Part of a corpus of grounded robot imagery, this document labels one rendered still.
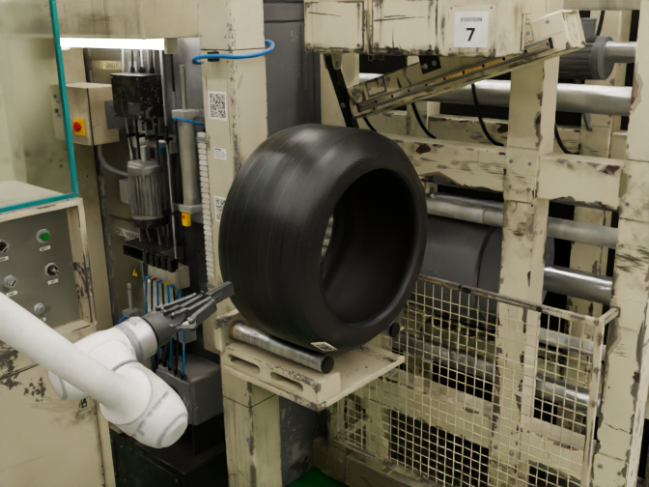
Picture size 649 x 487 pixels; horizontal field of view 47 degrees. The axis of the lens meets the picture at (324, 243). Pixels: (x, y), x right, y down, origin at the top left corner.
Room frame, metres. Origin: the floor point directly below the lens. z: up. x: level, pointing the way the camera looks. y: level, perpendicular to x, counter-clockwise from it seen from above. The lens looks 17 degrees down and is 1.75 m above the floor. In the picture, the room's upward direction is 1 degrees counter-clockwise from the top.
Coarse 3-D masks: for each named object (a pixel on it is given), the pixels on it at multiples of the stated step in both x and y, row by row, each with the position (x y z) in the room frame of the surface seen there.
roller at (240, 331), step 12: (240, 324) 1.92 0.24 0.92; (240, 336) 1.89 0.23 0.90; (252, 336) 1.86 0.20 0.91; (264, 336) 1.84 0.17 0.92; (264, 348) 1.83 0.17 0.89; (276, 348) 1.80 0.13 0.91; (288, 348) 1.78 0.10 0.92; (300, 348) 1.76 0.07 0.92; (300, 360) 1.74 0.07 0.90; (312, 360) 1.72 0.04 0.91; (324, 360) 1.70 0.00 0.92; (324, 372) 1.70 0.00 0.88
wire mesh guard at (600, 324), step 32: (416, 288) 2.10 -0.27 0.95; (448, 288) 2.01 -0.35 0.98; (512, 320) 1.89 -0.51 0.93; (576, 320) 1.76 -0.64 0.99; (448, 352) 2.02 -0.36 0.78; (512, 384) 1.88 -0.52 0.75; (544, 384) 1.81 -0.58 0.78; (352, 416) 2.27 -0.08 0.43; (480, 416) 1.94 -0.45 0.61; (352, 448) 2.26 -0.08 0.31; (480, 448) 1.94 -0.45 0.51; (512, 448) 1.87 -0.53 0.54; (480, 480) 1.94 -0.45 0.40; (544, 480) 1.80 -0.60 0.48
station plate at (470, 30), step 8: (456, 16) 1.85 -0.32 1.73; (464, 16) 1.83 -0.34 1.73; (472, 16) 1.82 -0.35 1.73; (480, 16) 1.80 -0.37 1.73; (488, 16) 1.79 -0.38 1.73; (456, 24) 1.85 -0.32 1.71; (464, 24) 1.83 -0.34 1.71; (472, 24) 1.82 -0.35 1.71; (480, 24) 1.80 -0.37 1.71; (456, 32) 1.84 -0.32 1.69; (464, 32) 1.83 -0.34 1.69; (472, 32) 1.81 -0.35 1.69; (480, 32) 1.80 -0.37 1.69; (456, 40) 1.84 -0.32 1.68; (464, 40) 1.83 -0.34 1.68; (472, 40) 1.81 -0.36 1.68; (480, 40) 1.80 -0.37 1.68
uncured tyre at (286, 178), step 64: (320, 128) 1.88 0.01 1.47; (256, 192) 1.72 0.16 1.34; (320, 192) 1.66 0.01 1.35; (384, 192) 2.09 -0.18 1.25; (256, 256) 1.65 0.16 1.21; (320, 256) 1.64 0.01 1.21; (384, 256) 2.07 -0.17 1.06; (256, 320) 1.74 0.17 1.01; (320, 320) 1.64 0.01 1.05; (384, 320) 1.83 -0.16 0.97
